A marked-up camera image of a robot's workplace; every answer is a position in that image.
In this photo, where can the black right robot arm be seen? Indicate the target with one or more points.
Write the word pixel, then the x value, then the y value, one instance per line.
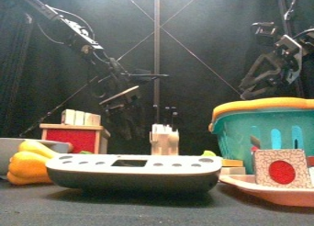
pixel 301 12

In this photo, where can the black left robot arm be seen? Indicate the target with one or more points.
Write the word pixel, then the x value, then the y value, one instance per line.
pixel 62 24

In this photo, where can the wooden toy knife block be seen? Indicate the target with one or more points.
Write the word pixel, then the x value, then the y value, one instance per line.
pixel 165 139

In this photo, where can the white toy blocks row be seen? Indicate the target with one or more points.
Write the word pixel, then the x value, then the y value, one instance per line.
pixel 81 117

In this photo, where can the red wooden toy box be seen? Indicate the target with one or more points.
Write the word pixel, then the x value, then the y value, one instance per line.
pixel 78 137

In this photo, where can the teal basket with orange rim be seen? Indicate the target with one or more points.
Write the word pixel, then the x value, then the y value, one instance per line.
pixel 261 125

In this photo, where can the white toy tablet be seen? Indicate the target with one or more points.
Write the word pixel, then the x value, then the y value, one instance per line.
pixel 136 174

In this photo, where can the green toy vegetable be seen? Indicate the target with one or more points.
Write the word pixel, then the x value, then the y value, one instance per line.
pixel 209 153

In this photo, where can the orange toy bell pepper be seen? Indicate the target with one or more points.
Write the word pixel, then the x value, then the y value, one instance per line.
pixel 29 165

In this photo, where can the plain wooden block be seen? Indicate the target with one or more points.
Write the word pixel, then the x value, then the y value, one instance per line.
pixel 233 166

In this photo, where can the patterned block with red circle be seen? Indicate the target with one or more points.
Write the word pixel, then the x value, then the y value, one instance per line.
pixel 283 171

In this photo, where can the pink plastic tray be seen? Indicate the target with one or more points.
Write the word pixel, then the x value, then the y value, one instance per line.
pixel 279 195

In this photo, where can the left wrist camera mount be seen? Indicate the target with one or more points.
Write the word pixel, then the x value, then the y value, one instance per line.
pixel 121 97

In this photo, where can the vertical metal frame pole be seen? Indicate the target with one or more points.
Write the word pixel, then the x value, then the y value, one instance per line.
pixel 157 52

